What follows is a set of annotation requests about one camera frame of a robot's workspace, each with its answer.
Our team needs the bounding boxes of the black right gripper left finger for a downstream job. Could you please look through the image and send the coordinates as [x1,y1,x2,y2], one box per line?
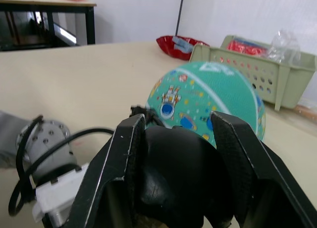
[42,113,147,228]

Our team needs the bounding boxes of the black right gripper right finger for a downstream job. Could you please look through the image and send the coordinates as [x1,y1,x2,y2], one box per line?
[210,111,317,228]

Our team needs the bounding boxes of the teal printed rubber ball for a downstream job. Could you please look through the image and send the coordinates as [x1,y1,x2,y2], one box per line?
[145,61,267,149]

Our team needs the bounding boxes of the pale green perforated basket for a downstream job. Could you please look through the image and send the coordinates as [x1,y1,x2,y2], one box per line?
[189,34,317,112]

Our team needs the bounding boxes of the red flat packet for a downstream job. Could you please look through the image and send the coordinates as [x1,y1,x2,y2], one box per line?
[226,38,270,58]

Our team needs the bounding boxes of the clear crumpled plastic bag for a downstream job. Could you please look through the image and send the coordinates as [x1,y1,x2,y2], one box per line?
[266,29,302,64]

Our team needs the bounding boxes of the red plastic bowl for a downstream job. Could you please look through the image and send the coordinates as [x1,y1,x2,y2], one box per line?
[156,35,211,62]

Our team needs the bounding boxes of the black framed wooden table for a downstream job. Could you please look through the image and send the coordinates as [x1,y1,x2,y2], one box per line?
[0,0,97,52]

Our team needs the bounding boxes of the grey blue plastic parts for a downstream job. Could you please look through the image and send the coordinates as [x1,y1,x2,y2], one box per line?
[172,36,194,53]

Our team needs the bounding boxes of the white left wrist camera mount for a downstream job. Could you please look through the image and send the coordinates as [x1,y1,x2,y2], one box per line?
[33,163,90,223]

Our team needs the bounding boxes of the black frame pole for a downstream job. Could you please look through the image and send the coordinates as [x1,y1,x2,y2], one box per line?
[174,0,187,38]

